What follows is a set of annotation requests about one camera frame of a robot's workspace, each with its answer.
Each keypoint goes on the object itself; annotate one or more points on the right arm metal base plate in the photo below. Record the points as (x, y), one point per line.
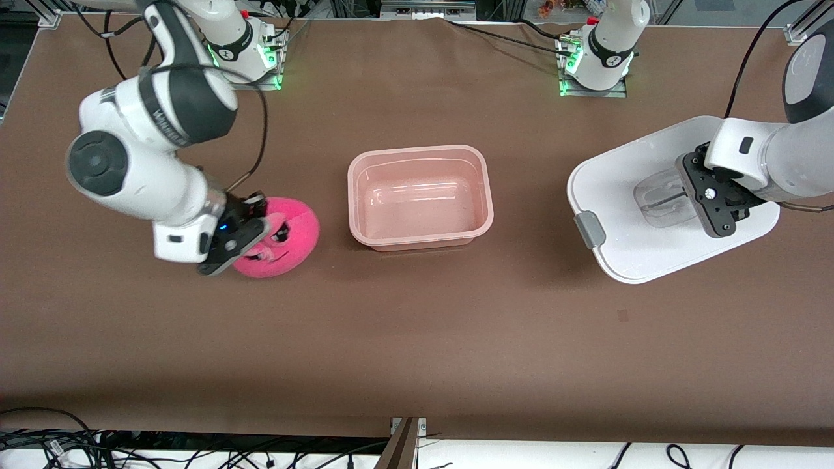
(273, 65)

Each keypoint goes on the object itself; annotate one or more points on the pink plastic box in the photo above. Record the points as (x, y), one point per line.
(417, 202)

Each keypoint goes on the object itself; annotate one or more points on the aluminium frame profile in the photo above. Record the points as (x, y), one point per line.
(427, 6)
(51, 18)
(808, 29)

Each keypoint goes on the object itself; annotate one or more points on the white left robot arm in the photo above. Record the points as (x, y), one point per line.
(801, 150)

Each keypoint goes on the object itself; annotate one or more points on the silver metal bracket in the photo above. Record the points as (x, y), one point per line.
(422, 425)

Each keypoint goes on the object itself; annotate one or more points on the white box lid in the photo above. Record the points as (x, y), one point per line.
(625, 169)

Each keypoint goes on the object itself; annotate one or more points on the brown table cover sheet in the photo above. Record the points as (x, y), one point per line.
(417, 339)

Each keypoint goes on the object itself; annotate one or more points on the brown angled beam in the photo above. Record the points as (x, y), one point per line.
(399, 449)

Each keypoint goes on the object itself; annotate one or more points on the orange toy figure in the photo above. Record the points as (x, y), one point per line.
(546, 8)

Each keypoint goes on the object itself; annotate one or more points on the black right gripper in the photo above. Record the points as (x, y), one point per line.
(245, 210)

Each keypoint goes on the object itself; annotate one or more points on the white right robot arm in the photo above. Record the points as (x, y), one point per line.
(130, 163)

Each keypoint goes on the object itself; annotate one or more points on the pink plush toy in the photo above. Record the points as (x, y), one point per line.
(300, 228)

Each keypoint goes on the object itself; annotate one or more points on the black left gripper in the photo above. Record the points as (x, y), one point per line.
(741, 196)

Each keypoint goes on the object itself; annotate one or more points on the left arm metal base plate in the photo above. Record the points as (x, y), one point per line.
(570, 88)

